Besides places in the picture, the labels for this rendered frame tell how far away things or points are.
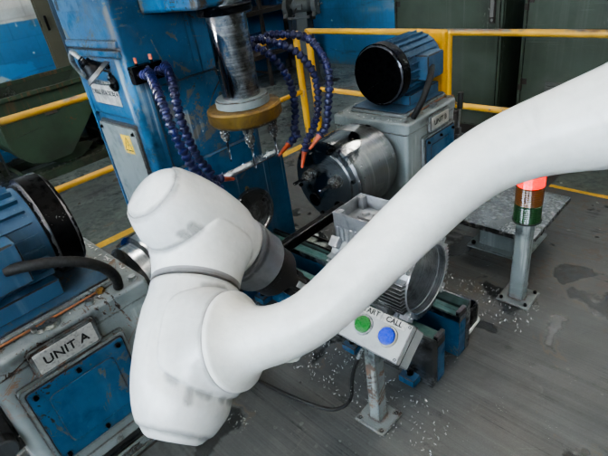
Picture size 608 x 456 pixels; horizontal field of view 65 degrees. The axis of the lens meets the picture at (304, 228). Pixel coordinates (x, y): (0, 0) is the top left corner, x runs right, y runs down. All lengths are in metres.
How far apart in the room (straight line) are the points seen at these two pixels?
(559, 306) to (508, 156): 0.94
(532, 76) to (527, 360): 3.25
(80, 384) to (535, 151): 0.79
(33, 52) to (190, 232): 5.84
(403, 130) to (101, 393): 1.03
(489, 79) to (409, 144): 2.92
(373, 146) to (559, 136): 1.00
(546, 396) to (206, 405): 0.79
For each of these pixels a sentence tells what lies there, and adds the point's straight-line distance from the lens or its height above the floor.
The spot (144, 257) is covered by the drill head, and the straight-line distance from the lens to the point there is 1.03.
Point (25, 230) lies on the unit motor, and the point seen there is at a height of 1.31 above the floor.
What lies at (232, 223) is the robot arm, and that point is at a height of 1.38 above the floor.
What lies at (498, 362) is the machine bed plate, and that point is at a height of 0.80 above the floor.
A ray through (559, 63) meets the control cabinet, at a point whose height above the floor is 0.66.
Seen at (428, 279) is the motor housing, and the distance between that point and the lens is 1.11.
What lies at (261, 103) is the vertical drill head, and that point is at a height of 1.34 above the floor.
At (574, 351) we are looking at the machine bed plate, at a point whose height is 0.80.
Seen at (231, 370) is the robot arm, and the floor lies 1.31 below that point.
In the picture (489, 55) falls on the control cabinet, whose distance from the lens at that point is 4.32.
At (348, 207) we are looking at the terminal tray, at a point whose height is 1.13.
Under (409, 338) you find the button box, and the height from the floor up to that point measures 1.07.
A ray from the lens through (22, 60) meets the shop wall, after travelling 6.29.
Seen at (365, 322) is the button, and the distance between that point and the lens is 0.84.
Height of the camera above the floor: 1.64
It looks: 30 degrees down
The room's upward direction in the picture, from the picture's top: 9 degrees counter-clockwise
